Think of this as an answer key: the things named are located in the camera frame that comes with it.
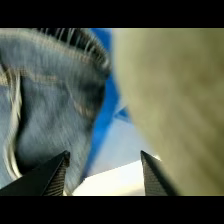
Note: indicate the blue jeans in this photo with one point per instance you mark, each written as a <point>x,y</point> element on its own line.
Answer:
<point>50,100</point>

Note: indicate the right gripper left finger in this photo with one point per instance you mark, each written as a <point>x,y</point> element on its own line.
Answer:
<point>46,178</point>

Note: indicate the beige garment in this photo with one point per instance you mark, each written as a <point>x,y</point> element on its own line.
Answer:
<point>176,100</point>

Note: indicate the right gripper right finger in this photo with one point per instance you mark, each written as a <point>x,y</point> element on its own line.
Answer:
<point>154,180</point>

